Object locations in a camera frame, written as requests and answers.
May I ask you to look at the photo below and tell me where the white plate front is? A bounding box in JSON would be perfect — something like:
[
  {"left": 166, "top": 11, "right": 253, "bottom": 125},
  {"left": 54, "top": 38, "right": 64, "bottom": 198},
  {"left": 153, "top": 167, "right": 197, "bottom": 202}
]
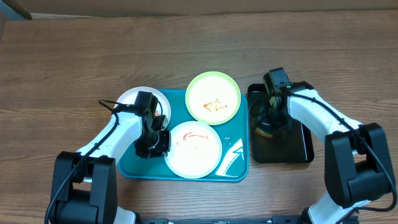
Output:
[{"left": 165, "top": 121, "right": 222, "bottom": 179}]

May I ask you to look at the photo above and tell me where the black water tray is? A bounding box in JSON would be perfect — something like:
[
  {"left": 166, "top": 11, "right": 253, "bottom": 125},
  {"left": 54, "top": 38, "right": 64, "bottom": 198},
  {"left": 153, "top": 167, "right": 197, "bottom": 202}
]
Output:
[{"left": 248, "top": 83, "right": 314, "bottom": 164}]

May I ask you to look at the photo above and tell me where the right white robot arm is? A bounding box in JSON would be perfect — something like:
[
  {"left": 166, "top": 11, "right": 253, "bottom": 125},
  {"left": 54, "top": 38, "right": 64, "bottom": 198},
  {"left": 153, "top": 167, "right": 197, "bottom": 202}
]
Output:
[{"left": 265, "top": 81, "right": 397, "bottom": 223}]

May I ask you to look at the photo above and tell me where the green and yellow sponge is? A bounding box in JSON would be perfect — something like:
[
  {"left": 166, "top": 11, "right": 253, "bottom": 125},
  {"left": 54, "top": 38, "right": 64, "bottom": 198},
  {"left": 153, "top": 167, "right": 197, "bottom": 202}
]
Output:
[{"left": 255, "top": 123, "right": 273, "bottom": 138}]

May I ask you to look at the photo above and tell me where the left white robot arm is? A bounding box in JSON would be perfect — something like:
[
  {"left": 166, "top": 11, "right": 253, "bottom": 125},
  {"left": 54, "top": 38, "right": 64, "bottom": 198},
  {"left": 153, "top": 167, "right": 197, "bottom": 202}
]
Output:
[{"left": 44, "top": 105, "right": 171, "bottom": 223}]

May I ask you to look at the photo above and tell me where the green rimmed plate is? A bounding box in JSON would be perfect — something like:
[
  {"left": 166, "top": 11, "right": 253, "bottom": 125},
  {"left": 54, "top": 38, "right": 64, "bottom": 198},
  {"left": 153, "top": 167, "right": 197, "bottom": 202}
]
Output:
[{"left": 185, "top": 71, "right": 241, "bottom": 125}]

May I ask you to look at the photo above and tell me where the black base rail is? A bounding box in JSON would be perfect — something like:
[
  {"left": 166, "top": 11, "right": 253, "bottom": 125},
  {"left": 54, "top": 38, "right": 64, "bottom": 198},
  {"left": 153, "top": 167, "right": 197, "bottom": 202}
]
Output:
[{"left": 136, "top": 215, "right": 310, "bottom": 224}]

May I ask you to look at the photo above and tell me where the white plate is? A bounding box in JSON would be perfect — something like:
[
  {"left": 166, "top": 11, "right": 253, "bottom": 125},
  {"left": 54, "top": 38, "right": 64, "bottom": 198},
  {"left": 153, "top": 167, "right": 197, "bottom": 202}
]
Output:
[
  {"left": 116, "top": 86, "right": 172, "bottom": 130},
  {"left": 165, "top": 121, "right": 222, "bottom": 179}
]

